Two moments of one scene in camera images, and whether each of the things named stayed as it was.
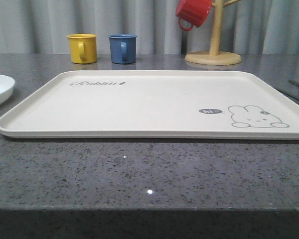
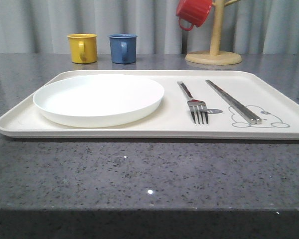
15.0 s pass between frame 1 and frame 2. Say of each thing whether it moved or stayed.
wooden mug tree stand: stayed
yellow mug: stayed
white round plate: moved
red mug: stayed
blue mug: stayed
